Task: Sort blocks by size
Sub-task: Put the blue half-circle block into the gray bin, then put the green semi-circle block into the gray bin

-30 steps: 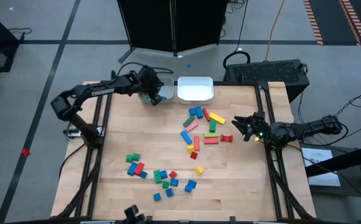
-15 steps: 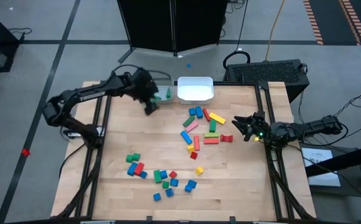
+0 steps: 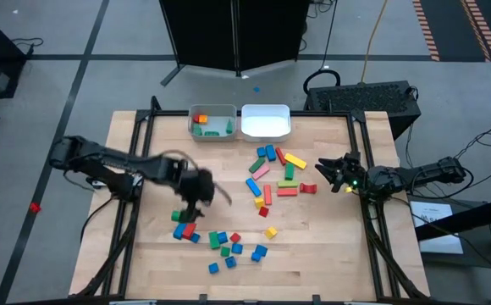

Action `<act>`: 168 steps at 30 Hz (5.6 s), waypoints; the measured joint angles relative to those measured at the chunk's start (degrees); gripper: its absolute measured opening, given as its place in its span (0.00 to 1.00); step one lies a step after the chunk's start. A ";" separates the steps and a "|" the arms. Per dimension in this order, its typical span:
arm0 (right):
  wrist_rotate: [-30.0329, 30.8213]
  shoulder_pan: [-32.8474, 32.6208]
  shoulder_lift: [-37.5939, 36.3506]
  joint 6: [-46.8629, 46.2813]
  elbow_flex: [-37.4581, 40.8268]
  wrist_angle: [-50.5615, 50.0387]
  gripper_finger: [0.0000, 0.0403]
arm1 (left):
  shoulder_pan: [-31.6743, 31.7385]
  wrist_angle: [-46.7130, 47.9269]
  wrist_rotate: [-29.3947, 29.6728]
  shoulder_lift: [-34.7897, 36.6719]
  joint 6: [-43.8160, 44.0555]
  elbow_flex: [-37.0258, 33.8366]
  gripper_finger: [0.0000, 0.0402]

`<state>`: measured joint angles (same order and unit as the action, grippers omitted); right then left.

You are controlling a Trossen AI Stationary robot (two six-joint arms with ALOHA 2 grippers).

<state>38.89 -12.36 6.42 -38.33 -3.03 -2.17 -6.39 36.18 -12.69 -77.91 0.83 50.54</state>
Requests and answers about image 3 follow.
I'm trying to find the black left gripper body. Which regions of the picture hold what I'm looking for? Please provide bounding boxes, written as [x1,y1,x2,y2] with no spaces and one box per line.
[178,163,217,208]

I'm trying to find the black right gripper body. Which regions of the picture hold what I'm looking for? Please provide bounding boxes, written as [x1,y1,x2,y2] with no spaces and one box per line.
[341,163,369,191]

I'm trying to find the red rectangular block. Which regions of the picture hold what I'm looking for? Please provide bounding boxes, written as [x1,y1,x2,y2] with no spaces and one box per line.
[181,222,197,241]

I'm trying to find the green wedge block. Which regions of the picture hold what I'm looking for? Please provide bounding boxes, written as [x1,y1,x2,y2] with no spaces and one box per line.
[207,230,222,251]

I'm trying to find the blue long wooden block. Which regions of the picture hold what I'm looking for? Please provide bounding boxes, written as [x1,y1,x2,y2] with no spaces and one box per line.
[245,177,262,198]

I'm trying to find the dark green long block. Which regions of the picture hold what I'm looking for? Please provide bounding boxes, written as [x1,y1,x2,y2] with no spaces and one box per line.
[248,157,267,175]

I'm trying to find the grey plastic bin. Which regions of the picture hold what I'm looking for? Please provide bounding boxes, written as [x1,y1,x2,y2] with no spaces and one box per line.
[187,103,239,142]

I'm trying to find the white plastic bin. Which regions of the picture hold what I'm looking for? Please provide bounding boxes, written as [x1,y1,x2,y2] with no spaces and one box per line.
[240,103,293,143]

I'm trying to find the white printed sheet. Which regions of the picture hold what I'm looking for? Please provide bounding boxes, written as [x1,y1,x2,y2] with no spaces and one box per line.
[409,200,465,255]

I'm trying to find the black metal stand beam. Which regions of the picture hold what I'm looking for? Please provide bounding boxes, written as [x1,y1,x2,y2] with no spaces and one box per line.
[414,192,491,242]

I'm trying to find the black partition screen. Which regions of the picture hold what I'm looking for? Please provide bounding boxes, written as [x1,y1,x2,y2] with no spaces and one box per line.
[158,0,311,88]

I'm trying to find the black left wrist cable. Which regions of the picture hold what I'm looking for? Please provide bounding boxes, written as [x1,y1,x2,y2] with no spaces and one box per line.
[160,148,234,208]

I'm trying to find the small white base bracket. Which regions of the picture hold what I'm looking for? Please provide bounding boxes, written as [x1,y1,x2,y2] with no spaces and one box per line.
[85,175,115,191]

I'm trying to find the black coiled floor cable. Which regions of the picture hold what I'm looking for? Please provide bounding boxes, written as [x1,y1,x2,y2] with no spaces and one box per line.
[302,69,342,97]

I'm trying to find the yellow hanging cable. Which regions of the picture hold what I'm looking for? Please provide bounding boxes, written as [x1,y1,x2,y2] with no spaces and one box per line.
[359,0,389,85]

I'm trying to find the black cable bundle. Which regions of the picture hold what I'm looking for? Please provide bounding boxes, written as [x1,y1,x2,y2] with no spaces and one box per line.
[452,122,491,200]

